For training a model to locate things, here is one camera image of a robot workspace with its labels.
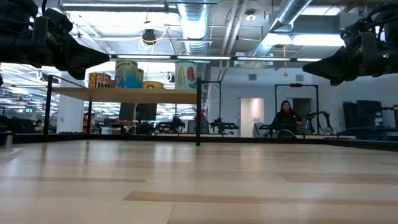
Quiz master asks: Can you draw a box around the long ceiling light strip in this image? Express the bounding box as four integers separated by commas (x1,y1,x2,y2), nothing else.
110,55,323,62

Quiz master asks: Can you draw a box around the black ceiling camera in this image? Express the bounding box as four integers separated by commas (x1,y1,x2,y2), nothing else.
142,29,157,45

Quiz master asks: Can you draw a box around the wooden shelf with black frame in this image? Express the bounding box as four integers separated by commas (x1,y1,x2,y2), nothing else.
42,74,203,147

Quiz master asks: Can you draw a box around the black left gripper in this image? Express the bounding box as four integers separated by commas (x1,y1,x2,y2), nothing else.
30,7,111,81

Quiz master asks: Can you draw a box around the black metal rig frame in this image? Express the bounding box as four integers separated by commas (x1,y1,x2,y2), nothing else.
0,132,398,152

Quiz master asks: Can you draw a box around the black background camera frame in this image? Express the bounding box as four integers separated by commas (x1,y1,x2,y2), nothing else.
275,83,320,134

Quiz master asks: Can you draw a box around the short orange can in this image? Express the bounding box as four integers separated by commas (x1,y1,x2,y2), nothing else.
142,80,165,90

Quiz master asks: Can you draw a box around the white column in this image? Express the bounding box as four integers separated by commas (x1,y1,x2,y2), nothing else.
57,73,85,134

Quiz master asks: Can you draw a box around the white green vegetable can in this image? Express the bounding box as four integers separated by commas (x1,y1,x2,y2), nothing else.
175,60,198,90

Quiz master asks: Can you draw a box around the yellow hanging cord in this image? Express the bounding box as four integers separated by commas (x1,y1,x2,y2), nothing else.
282,45,289,77

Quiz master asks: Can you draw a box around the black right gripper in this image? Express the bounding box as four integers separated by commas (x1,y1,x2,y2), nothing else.
303,11,387,86

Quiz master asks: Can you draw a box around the person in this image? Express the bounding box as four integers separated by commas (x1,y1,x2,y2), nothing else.
270,100,302,138

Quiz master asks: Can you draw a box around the black monitor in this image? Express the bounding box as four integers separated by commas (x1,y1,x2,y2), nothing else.
118,103,158,122

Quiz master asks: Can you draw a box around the silver ceiling duct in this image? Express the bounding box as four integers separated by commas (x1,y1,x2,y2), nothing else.
177,0,212,55
248,0,313,60

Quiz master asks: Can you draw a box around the black equipment rack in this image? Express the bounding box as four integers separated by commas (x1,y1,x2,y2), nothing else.
343,99,398,141

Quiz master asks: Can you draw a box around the yellow bean-print can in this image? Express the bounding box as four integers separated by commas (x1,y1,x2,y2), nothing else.
88,72,112,89

